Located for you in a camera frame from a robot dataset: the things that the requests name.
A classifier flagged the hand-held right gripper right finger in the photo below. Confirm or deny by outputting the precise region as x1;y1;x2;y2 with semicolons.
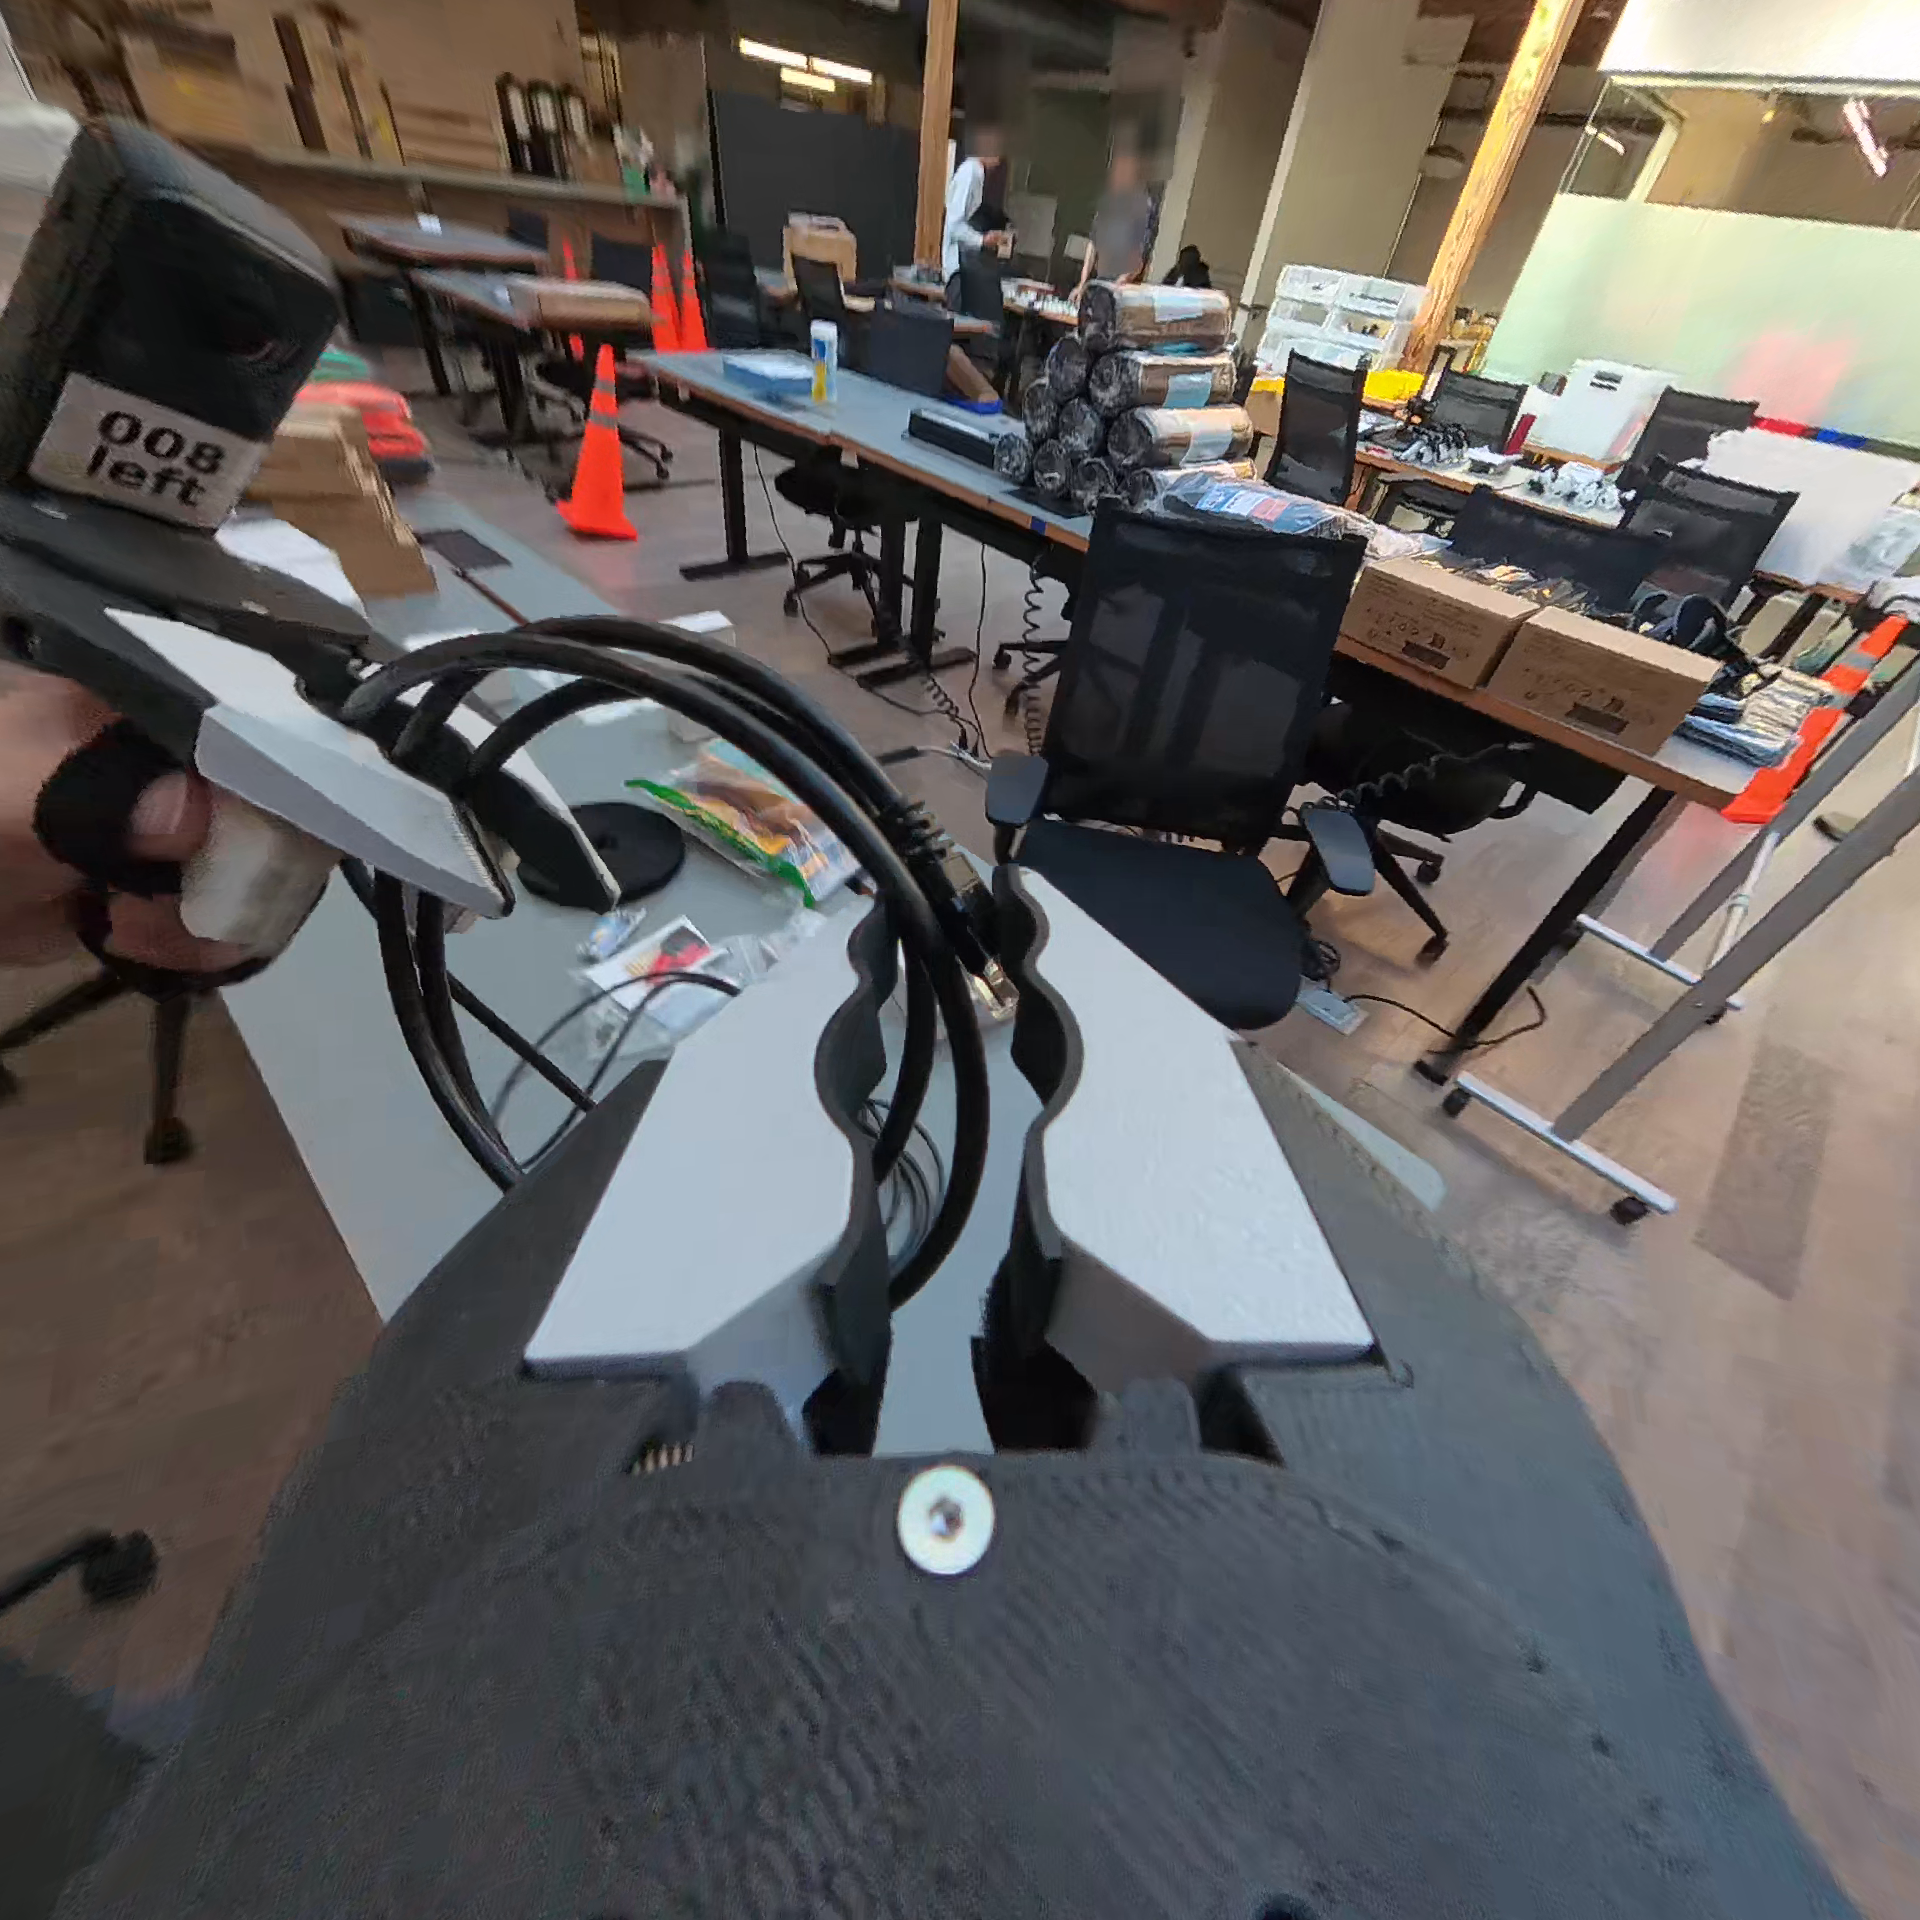
985;866;1380;1404

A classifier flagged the wooden post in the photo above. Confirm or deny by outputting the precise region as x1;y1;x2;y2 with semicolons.
912;0;963;272

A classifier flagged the orange safety vest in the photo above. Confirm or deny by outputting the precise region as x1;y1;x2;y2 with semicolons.
1722;612;1912;827

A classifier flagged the small red white packet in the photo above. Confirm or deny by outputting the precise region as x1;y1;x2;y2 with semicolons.
576;912;745;1041

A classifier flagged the black mesh office chair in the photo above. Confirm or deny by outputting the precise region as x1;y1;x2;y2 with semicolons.
1265;351;1371;506
983;501;1452;1039
1445;487;1669;612
1617;463;1799;607

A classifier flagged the slanted wooden beam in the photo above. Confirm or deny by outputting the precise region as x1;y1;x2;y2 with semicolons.
1416;0;1589;372

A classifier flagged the long grey table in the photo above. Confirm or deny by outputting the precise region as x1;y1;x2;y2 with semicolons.
626;344;1103;680

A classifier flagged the stack of white plastic bins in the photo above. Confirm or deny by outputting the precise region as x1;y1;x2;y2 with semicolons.
1265;265;1428;372

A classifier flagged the brown cardboard box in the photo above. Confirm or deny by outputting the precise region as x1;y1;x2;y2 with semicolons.
1482;607;1726;758
1338;552;1542;690

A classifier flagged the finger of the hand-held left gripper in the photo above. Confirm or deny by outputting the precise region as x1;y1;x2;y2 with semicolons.
446;708;622;914
104;607;522;922

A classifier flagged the stack of flat cardboard boxes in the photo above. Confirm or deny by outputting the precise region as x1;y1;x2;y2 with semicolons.
244;402;440;602

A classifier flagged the person's left hand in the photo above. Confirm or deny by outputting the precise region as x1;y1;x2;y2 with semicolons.
0;674;229;972

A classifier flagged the grey metal easel frame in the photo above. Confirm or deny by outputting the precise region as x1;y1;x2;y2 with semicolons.
1444;660;1920;1220

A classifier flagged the white box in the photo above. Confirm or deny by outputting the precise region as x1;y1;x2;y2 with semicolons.
1519;358;1679;463

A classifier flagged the black tripod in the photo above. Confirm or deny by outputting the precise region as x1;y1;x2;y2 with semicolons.
0;961;205;1169

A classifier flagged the stack of black rolled mats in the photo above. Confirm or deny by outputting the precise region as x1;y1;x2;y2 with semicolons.
989;279;1259;517

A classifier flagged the black round disc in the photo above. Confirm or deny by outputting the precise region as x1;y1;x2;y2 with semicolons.
516;801;689;912

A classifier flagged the thick black patch cable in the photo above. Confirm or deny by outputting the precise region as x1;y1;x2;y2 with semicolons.
336;615;1026;1311

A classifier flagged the large orange traffic cone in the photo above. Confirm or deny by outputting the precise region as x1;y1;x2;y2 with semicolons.
556;342;641;544

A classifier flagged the green orange snack packet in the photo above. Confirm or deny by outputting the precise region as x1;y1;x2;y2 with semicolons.
626;742;866;912

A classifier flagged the thin black cable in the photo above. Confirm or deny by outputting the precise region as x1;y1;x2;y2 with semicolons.
485;967;949;1279

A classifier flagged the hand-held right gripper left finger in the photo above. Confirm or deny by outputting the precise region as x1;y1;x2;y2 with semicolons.
524;897;906;1454

